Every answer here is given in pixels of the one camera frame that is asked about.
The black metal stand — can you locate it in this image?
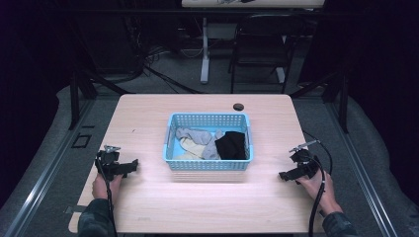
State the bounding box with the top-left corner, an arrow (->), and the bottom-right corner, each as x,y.
289,67 -> 351,134
67,64 -> 132,131

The cream sock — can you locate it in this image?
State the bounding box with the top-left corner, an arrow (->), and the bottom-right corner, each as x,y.
173,136 -> 208,161

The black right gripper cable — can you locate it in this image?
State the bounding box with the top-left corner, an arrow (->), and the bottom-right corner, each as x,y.
307,155 -> 327,237

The white desk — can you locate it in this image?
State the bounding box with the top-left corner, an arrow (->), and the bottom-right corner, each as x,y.
180,0 -> 326,85

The thin black cable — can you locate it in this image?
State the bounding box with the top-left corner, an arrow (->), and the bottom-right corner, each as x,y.
301,129 -> 334,176

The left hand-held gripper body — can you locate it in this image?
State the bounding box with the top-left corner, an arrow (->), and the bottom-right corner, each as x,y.
94,144 -> 126,182

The bundle of floor cables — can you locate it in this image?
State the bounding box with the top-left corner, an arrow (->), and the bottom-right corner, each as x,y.
122,16 -> 206,95

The light blue plastic basket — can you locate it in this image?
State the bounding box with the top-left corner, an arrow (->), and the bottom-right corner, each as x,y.
161,112 -> 254,172

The person's left hand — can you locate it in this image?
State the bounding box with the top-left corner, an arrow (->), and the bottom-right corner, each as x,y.
91,172 -> 125,200

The black sock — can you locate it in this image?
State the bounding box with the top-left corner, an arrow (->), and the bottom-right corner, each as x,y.
214,130 -> 248,161

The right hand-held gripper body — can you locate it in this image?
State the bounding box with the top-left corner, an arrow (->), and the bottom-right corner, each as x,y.
289,139 -> 321,181

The grey sock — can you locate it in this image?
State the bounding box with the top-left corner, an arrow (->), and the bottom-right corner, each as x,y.
174,126 -> 225,161

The aluminium floor rail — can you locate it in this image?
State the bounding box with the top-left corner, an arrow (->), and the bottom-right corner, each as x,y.
324,98 -> 399,237
2,98 -> 97,237

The person's right hand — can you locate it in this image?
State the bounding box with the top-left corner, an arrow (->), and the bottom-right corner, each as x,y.
295,168 -> 344,217

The black floor socket frame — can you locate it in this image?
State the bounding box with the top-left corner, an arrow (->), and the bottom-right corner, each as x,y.
71,132 -> 93,149

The black metal chair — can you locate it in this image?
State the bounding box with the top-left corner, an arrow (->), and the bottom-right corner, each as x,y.
227,12 -> 299,95

